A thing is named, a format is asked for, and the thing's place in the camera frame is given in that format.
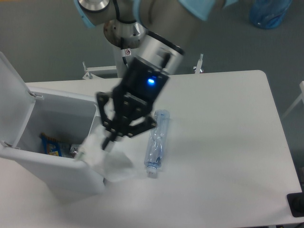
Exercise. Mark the blue water jug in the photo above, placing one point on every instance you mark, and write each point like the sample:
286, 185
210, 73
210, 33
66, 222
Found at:
268, 14

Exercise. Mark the white trash can lid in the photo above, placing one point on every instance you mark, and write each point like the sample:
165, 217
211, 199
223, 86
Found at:
17, 102

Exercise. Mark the white frame at right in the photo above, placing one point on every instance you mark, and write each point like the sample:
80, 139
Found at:
299, 99

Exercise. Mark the black device at edge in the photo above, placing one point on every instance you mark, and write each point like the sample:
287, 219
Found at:
296, 204

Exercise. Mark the blue snack wrapper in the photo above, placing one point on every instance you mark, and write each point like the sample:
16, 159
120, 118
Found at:
50, 145

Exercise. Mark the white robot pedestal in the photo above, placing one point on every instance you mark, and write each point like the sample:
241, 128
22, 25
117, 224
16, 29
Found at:
118, 59

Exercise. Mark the white trash can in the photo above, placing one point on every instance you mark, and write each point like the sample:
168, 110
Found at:
66, 117

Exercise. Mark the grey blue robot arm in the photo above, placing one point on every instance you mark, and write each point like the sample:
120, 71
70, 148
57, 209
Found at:
200, 8

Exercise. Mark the crushed clear plastic bottle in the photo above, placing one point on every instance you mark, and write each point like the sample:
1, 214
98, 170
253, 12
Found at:
157, 143

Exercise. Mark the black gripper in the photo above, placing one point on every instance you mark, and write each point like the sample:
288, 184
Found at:
133, 98

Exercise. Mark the silver foil wrapper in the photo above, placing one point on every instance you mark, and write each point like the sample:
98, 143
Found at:
73, 151

